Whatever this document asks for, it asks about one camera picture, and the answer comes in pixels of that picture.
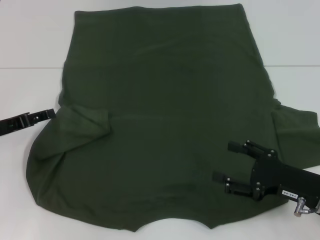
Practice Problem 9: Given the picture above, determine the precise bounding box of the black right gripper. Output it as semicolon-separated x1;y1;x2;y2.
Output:
211;139;320;205

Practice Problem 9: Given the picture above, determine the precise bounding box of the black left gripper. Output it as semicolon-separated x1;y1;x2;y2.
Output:
0;107;56;137

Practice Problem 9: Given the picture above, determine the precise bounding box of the dark green shirt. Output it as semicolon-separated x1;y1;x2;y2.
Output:
27;2;320;236

